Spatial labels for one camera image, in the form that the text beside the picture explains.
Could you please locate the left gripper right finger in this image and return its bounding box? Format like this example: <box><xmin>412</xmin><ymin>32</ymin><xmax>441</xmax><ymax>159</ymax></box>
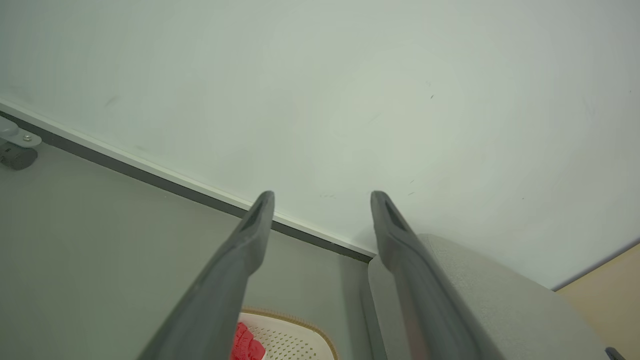
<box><xmin>370</xmin><ymin>190</ymin><xmax>501</xmax><ymax>360</ymax></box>

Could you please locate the red garment with white stripes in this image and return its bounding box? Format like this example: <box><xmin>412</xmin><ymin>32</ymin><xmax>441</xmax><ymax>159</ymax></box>
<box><xmin>231</xmin><ymin>322</ymin><xmax>266</xmax><ymax>360</ymax></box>

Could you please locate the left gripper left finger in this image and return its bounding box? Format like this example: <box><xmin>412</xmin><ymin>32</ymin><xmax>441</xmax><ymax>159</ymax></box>
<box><xmin>137</xmin><ymin>190</ymin><xmax>275</xmax><ymax>360</ymax></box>

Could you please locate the grey fabric sofa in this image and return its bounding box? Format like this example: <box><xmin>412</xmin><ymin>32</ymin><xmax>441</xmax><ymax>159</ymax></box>
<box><xmin>361</xmin><ymin>233</ymin><xmax>613</xmax><ymax>360</ymax></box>

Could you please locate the beige perforated laundry basket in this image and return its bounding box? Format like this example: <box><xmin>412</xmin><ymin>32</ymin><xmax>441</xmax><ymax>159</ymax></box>
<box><xmin>235</xmin><ymin>308</ymin><xmax>340</xmax><ymax>360</ymax></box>

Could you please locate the dark grey baseboard strip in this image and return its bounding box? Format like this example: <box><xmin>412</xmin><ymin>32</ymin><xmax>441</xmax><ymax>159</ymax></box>
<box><xmin>0</xmin><ymin>102</ymin><xmax>376</xmax><ymax>264</ymax></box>

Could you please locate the white metal bracket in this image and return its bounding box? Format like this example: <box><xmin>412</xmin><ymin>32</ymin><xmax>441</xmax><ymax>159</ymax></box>
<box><xmin>0</xmin><ymin>116</ymin><xmax>42</xmax><ymax>149</ymax></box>

